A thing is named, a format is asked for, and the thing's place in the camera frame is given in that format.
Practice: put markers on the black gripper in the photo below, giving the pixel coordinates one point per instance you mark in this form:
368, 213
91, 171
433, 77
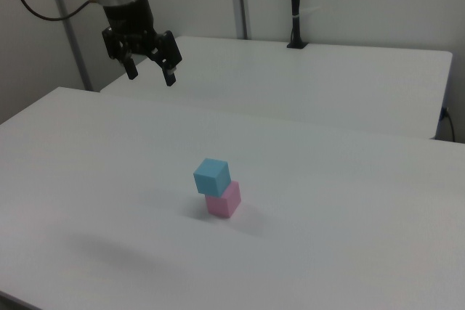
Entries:
130, 23

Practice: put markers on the pink cube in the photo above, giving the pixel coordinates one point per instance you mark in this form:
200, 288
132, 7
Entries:
223, 204

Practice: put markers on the blue cube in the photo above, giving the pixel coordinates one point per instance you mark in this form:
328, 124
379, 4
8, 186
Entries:
212, 179

